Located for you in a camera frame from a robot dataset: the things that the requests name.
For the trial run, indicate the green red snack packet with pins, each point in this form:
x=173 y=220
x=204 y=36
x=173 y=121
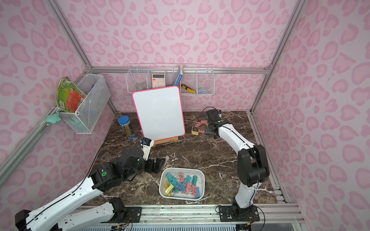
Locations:
x=69 y=96

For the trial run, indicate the blue book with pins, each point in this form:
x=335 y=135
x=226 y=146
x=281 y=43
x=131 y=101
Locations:
x=178 y=76

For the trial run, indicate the yellow black utility knife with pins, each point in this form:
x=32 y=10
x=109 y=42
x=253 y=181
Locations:
x=187 y=90

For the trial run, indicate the pink framed whiteboard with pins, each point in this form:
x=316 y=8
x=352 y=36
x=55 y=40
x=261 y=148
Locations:
x=160 y=112

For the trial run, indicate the teal binder clip lone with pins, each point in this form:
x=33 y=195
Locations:
x=169 y=177

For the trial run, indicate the light blue cloth in basket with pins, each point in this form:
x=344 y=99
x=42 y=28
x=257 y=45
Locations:
x=202 y=91

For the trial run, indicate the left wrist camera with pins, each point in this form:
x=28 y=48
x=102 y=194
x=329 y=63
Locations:
x=146 y=146

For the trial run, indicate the white plastic storage tray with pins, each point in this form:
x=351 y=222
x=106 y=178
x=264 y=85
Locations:
x=188 y=174

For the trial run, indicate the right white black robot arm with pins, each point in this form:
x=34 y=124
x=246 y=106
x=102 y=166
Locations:
x=252 y=163

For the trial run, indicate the yellow binder clip pile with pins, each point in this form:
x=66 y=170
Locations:
x=168 y=190

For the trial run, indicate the blue binder clip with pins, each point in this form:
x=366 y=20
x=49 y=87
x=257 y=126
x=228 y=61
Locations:
x=181 y=187
x=196 y=192

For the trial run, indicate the left white mesh basket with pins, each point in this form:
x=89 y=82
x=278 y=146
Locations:
x=84 y=120

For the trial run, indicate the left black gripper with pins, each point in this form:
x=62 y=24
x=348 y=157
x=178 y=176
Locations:
x=151 y=165

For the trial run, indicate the yellow binder clip lone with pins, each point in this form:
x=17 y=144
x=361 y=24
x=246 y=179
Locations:
x=167 y=185

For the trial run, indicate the white calculator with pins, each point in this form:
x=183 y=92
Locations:
x=158 y=80

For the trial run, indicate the blue lid pencil tube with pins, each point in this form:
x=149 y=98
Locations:
x=125 y=123

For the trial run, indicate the wooden whiteboard stand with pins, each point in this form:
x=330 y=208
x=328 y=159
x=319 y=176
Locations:
x=169 y=140

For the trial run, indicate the large teal binder clip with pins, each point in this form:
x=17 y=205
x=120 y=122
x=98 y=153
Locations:
x=194 y=180

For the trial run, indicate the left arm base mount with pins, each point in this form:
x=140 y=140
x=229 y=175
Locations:
x=126 y=214

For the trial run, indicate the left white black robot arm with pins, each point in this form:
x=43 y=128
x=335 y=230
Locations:
x=59 y=214

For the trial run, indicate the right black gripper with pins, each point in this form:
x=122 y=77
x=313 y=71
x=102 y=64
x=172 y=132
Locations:
x=210 y=132

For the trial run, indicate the back white wire basket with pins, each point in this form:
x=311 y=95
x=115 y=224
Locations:
x=195 y=76

